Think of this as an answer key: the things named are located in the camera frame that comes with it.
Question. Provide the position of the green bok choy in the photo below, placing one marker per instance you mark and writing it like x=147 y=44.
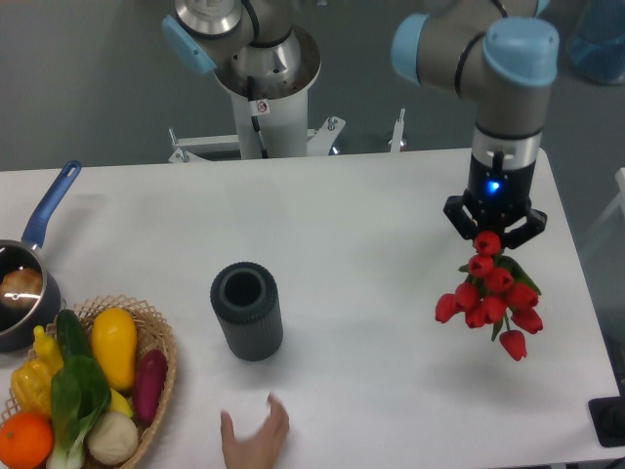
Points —
x=79 y=395

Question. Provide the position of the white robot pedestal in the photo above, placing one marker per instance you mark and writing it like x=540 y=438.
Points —
x=267 y=65

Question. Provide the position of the blue translucent container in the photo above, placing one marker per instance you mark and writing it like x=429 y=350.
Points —
x=596 y=47

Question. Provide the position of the bread in saucepan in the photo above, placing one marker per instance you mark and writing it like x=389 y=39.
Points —
x=21 y=289

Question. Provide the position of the black device at edge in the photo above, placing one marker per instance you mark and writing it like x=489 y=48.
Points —
x=608 y=420

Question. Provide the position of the yellow squash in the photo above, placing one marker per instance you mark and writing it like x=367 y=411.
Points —
x=114 y=344

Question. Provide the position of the woven wicker basket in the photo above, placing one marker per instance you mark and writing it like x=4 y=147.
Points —
x=153 y=333

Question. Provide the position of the orange fruit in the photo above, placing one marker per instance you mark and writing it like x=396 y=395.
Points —
x=26 y=440

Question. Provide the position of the dark grey ribbed vase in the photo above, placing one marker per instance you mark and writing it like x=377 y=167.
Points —
x=244 y=297

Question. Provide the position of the beige mushroom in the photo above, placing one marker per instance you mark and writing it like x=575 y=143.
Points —
x=114 y=438

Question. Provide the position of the dark green cucumber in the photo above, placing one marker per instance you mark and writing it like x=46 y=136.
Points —
x=71 y=336

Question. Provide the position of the yellow bell pepper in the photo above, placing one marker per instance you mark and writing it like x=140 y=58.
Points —
x=31 y=385

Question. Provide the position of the bare human hand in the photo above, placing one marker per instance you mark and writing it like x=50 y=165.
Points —
x=264 y=447

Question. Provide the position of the yellow banana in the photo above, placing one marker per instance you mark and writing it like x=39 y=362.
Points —
x=120 y=404

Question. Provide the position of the purple eggplant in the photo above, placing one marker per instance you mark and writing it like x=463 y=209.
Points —
x=149 y=383

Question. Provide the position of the red tulip bouquet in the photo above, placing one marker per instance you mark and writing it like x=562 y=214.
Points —
x=498 y=292

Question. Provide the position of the blue handled saucepan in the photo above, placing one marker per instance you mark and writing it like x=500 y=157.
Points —
x=17 y=325

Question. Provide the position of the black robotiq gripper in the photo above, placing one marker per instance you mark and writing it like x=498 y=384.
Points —
x=494 y=200

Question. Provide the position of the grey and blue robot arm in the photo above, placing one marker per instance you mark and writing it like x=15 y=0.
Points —
x=498 y=54

